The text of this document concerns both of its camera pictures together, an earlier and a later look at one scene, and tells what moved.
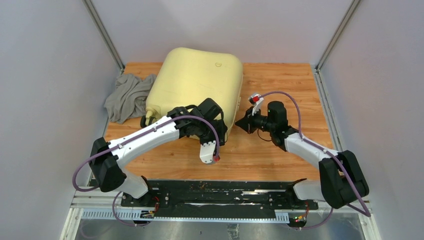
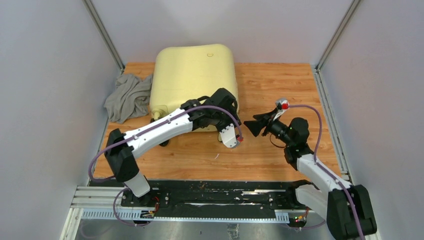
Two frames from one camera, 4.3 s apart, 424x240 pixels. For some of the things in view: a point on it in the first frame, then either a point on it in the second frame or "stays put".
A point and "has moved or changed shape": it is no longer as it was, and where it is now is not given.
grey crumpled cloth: [129, 98] stays put
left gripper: [219, 127] to [230, 120]
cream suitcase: [179, 77] has moved or changed shape
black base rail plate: [220, 197] stays put
